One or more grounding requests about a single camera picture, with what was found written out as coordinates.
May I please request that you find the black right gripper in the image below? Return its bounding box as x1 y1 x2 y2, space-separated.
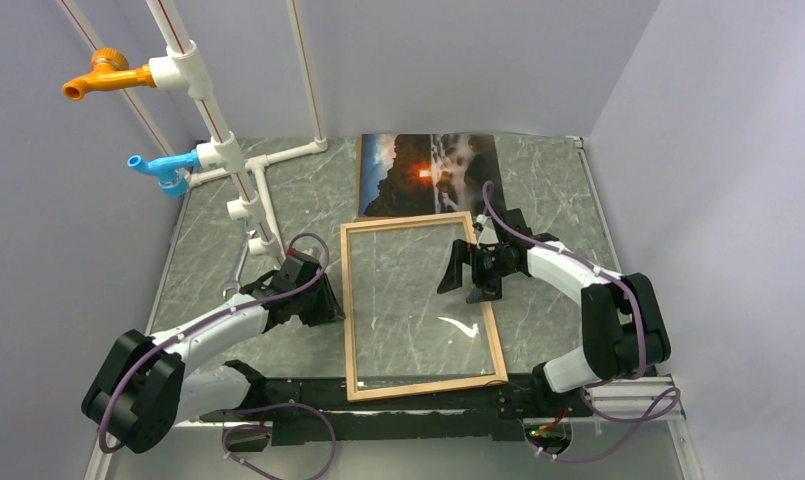
437 239 517 304

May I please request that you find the clear acrylic glass sheet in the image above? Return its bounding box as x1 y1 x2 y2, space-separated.
348 221 495 390

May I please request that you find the light wooden picture frame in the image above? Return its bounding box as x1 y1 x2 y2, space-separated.
340 211 508 401

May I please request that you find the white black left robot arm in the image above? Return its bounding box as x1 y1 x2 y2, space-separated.
81 250 344 453

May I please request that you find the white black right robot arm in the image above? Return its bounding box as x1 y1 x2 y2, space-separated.
437 209 671 415

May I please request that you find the sunset landscape photo print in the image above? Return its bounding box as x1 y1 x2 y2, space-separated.
356 133 505 219

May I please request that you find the silver metal wrench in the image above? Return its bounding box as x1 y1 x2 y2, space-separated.
221 222 256 300

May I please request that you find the blue plastic faucet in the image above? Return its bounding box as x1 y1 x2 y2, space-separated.
127 149 201 197

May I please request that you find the white PVC pipe stand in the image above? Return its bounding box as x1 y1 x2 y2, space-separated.
56 0 329 266

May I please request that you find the orange plastic faucet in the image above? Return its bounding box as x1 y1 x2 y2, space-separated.
62 47 156 101

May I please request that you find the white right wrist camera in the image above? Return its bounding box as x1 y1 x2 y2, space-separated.
473 214 499 245

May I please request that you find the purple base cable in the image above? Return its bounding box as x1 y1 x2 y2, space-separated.
221 404 337 480

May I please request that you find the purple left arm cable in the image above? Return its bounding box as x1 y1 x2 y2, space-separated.
97 232 331 455

